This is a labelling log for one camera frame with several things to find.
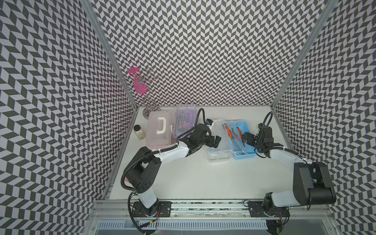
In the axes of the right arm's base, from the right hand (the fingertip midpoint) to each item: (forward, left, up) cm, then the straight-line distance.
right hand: (248, 139), depth 93 cm
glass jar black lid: (+4, +70, +4) cm, 70 cm away
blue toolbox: (-7, +13, +5) cm, 16 cm away
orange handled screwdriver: (+4, +12, +3) cm, 13 cm away
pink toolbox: (+1, +56, +7) cm, 56 cm away
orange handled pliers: (+6, +3, -3) cm, 7 cm away
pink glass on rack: (+38, +75, +13) cm, 86 cm away
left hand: (-2, +22, +7) cm, 23 cm away
